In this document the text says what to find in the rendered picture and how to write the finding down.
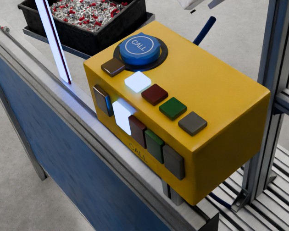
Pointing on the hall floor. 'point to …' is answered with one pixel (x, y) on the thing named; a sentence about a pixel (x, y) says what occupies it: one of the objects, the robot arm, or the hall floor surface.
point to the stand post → (273, 86)
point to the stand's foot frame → (263, 199)
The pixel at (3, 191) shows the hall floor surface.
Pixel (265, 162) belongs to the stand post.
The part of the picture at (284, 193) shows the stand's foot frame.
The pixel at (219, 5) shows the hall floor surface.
